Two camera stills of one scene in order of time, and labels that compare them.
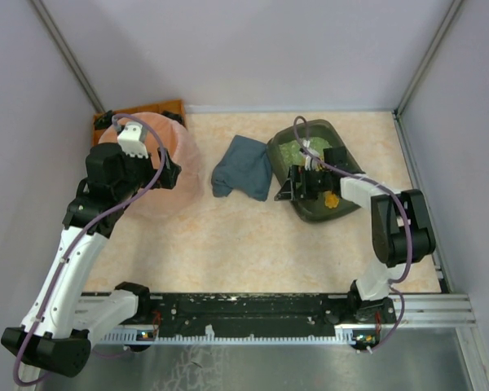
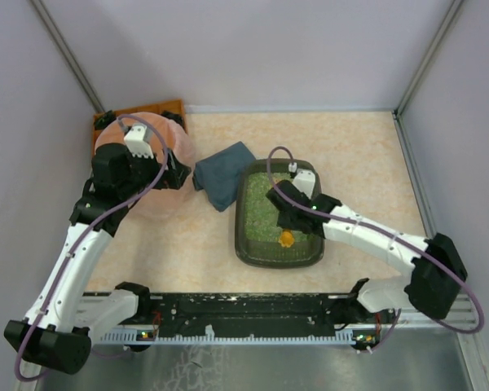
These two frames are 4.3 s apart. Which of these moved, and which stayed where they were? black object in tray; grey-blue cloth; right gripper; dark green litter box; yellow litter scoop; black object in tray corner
Moved: dark green litter box; grey-blue cloth; right gripper; yellow litter scoop
Stayed: black object in tray; black object in tray corner
